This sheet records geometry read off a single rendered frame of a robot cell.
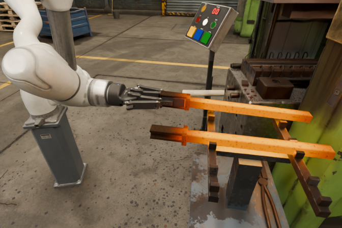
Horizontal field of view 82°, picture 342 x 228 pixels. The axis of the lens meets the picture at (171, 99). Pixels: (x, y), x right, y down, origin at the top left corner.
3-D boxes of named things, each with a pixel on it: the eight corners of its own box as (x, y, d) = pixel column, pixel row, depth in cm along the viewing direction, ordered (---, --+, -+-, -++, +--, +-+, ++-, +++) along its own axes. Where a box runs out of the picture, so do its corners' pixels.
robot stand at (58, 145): (53, 188, 148) (22, 126, 116) (62, 167, 164) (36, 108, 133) (81, 184, 150) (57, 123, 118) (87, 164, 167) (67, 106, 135)
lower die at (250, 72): (252, 86, 93) (256, 69, 88) (240, 69, 110) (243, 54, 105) (341, 86, 92) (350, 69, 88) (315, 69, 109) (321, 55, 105)
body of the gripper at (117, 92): (117, 97, 69) (143, 99, 68) (108, 111, 62) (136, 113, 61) (115, 78, 65) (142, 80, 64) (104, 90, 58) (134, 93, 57)
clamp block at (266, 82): (261, 99, 83) (265, 85, 79) (255, 89, 90) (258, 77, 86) (290, 99, 82) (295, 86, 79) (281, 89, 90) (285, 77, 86)
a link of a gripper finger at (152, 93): (130, 100, 64) (131, 97, 66) (164, 102, 64) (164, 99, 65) (129, 89, 62) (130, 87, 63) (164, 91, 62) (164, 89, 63)
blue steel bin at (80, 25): (36, 37, 521) (25, 8, 483) (61, 31, 583) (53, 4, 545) (70, 43, 480) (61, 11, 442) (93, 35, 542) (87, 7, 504)
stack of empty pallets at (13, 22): (-3, 30, 596) (-14, 3, 557) (22, 24, 669) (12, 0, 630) (33, 32, 575) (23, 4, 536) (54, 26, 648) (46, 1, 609)
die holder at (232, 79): (231, 172, 104) (249, 102, 81) (218, 126, 137) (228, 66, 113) (337, 174, 103) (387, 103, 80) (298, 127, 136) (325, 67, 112)
